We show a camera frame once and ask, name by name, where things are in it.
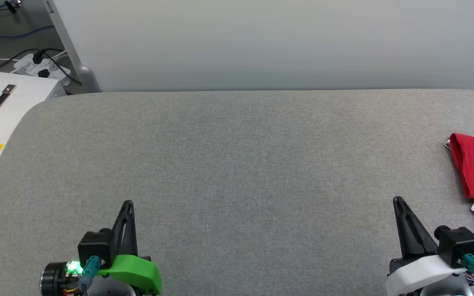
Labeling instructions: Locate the teal plug left camera cable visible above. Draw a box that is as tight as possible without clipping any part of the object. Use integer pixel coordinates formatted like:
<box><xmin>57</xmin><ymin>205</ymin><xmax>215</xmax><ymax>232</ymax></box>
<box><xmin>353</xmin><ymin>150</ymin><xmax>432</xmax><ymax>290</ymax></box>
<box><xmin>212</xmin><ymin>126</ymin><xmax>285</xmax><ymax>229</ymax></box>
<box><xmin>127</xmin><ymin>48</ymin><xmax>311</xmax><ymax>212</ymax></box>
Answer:
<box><xmin>79</xmin><ymin>256</ymin><xmax>102</xmax><ymax>296</ymax></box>

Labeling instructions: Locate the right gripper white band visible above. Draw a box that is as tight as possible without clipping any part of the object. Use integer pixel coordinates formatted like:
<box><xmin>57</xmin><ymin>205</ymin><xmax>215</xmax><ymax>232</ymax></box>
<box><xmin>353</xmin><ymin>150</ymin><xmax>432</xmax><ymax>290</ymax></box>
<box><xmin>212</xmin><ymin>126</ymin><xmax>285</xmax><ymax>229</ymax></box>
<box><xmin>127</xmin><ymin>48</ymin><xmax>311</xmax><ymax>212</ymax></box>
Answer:
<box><xmin>384</xmin><ymin>196</ymin><xmax>474</xmax><ymax>296</ymax></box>

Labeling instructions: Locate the white partition panel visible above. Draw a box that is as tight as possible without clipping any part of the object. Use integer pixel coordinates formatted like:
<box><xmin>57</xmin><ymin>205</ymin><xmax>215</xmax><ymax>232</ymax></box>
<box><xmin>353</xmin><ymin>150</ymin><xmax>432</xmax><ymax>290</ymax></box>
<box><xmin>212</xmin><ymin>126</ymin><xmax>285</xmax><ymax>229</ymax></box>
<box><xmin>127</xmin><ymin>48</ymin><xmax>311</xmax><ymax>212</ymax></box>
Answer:
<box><xmin>46</xmin><ymin>0</ymin><xmax>474</xmax><ymax>93</ymax></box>

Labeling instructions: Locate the blue floor cable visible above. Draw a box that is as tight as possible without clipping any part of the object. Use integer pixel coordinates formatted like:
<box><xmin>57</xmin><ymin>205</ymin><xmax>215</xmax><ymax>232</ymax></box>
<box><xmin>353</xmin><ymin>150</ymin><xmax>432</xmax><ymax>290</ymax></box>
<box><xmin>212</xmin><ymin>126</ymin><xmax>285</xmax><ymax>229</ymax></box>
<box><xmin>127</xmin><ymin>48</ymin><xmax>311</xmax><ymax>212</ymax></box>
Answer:
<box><xmin>0</xmin><ymin>0</ymin><xmax>54</xmax><ymax>39</ymax></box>

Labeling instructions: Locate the large white power strip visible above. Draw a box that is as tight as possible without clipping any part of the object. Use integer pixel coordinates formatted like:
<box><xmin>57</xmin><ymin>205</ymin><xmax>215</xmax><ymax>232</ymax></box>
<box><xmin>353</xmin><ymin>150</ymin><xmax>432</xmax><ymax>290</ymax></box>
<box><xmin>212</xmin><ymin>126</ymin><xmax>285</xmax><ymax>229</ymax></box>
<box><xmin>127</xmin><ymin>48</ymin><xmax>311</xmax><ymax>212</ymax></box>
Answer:
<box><xmin>14</xmin><ymin>53</ymin><xmax>72</xmax><ymax>83</ymax></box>

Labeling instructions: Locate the black power plug cable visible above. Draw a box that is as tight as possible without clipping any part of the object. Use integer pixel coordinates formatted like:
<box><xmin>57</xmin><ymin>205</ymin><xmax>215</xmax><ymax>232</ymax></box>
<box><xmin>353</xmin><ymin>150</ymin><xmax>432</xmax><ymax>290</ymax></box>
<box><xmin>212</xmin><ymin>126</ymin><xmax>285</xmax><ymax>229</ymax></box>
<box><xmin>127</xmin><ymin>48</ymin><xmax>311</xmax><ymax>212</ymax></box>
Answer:
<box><xmin>0</xmin><ymin>49</ymin><xmax>83</xmax><ymax>85</ymax></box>

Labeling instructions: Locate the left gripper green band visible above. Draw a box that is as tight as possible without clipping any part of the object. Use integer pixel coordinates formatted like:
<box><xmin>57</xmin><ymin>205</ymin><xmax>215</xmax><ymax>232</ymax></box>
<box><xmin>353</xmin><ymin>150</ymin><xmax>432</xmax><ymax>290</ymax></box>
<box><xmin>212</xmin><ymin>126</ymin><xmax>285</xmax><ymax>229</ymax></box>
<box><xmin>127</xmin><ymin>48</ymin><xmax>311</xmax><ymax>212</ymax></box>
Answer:
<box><xmin>41</xmin><ymin>200</ymin><xmax>163</xmax><ymax>296</ymax></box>

